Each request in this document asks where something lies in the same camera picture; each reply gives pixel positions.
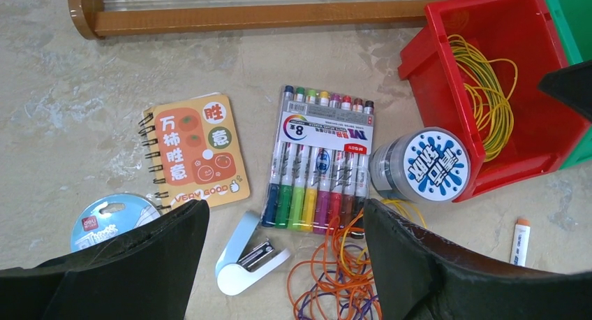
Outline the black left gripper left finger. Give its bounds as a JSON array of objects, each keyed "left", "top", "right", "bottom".
[{"left": 1, "top": 200, "right": 210, "bottom": 319}]

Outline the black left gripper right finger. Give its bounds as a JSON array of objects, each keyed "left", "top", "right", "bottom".
[{"left": 363, "top": 199, "right": 591, "bottom": 319}]

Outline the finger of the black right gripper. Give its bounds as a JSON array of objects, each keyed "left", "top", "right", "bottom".
[{"left": 538, "top": 60, "right": 591, "bottom": 121}]

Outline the purple cable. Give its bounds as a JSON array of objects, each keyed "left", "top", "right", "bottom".
[{"left": 295, "top": 243, "right": 383, "bottom": 320}]

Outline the orange cable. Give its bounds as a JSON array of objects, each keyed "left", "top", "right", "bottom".
[{"left": 286, "top": 206, "right": 385, "bottom": 320}]

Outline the green plastic bin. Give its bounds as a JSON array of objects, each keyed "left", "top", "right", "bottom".
[{"left": 538, "top": 0, "right": 592, "bottom": 170}]

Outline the yellow cable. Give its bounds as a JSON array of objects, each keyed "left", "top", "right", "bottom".
[{"left": 383, "top": 33, "right": 519, "bottom": 228}]

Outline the red plastic bin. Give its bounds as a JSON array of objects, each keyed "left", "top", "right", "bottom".
[{"left": 398, "top": 0, "right": 591, "bottom": 201}]

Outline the blue white tape package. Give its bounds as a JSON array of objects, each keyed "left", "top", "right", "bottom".
[{"left": 70, "top": 193, "right": 161, "bottom": 252}]

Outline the light blue white stapler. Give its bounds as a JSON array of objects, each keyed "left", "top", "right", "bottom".
[{"left": 215, "top": 211, "right": 291, "bottom": 296}]

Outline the white orange-capped marker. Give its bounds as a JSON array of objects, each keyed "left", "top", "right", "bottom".
[{"left": 509, "top": 218, "right": 531, "bottom": 267}]

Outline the round blue white tub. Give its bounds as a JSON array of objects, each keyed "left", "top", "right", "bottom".
[{"left": 369, "top": 127, "right": 471, "bottom": 203}]

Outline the orange spiral notebook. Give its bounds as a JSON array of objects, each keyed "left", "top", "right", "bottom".
[{"left": 139, "top": 92, "right": 251, "bottom": 209}]

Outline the pack of coloured markers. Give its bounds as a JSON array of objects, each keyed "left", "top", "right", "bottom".
[{"left": 260, "top": 85, "right": 375, "bottom": 234}]

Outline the wooden three-tier rack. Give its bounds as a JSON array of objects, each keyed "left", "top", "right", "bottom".
[{"left": 68, "top": 0, "right": 432, "bottom": 41}]

